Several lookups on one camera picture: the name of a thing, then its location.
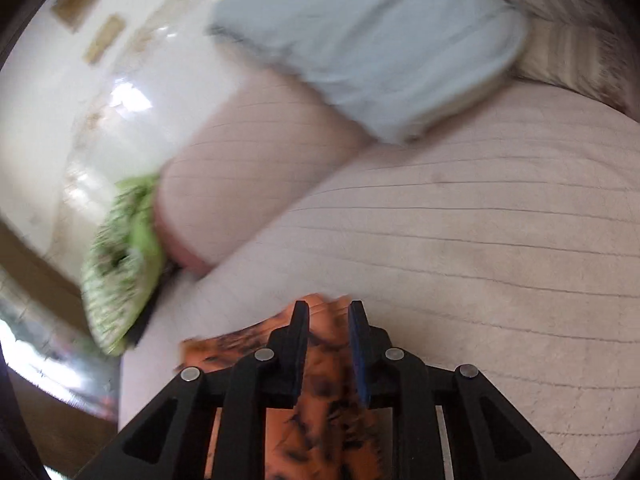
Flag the light blue shorts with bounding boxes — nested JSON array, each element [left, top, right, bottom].
[[206, 0, 529, 144]]

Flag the pale quilted bed cover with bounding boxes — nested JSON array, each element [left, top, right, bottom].
[[117, 82, 640, 480]]

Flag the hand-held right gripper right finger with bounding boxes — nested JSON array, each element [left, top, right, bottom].
[[348, 301, 576, 480]]

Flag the beige striped pillow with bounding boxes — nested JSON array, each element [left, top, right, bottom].
[[487, 0, 640, 122]]

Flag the green patterned slipper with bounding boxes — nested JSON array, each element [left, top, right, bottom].
[[80, 171, 169, 357]]

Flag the small tan rectangular frame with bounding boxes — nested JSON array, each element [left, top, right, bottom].
[[81, 14, 127, 64]]

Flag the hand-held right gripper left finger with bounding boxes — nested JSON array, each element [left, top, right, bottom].
[[75, 301, 311, 480]]

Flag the person's bare leg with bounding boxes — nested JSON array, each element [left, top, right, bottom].
[[152, 66, 377, 277]]

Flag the orange black floral garment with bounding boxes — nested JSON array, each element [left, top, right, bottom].
[[179, 293, 397, 480]]

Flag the bright glass window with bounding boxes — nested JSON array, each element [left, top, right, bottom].
[[0, 280, 122, 422]]

